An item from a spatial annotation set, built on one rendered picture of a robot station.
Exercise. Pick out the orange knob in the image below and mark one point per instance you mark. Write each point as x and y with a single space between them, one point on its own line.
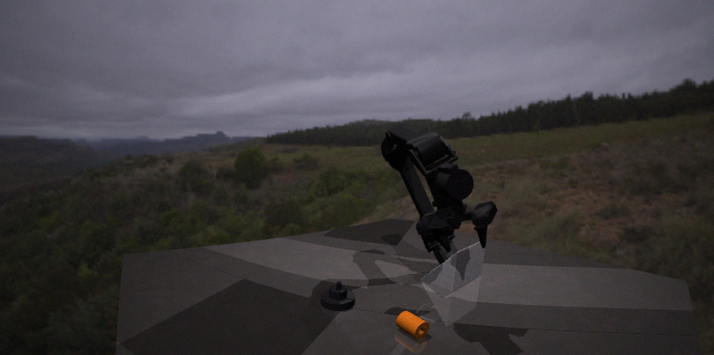
412 324

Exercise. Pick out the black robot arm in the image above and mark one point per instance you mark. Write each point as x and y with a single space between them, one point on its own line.
404 148

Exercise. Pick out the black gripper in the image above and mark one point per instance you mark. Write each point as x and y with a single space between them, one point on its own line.
482 216

